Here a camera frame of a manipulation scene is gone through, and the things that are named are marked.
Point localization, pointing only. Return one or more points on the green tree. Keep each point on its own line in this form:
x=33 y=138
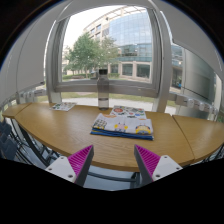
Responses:
x=85 y=53

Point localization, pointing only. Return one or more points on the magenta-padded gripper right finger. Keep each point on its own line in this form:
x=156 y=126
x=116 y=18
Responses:
x=164 y=165

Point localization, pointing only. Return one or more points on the dark blue chairs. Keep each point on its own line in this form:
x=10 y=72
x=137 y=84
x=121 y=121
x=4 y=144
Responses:
x=6 y=141

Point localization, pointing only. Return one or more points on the glass fronted building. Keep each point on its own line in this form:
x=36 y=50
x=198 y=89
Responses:
x=131 y=36

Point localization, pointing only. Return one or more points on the large sticker sheet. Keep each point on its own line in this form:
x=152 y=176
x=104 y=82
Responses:
x=128 y=111

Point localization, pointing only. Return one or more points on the clear bottle with dark cap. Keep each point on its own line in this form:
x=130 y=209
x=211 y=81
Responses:
x=103 y=90

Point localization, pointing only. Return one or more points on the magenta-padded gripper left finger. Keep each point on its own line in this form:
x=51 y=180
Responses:
x=61 y=166

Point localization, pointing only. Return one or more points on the grey window frame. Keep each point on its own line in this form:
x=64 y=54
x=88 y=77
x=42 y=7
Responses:
x=160 y=66

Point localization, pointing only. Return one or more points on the white wall socket rail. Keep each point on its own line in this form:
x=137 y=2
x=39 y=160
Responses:
x=196 y=104
x=30 y=95

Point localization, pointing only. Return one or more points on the small sticker sheet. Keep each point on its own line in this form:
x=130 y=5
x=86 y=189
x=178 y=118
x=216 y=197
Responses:
x=63 y=106

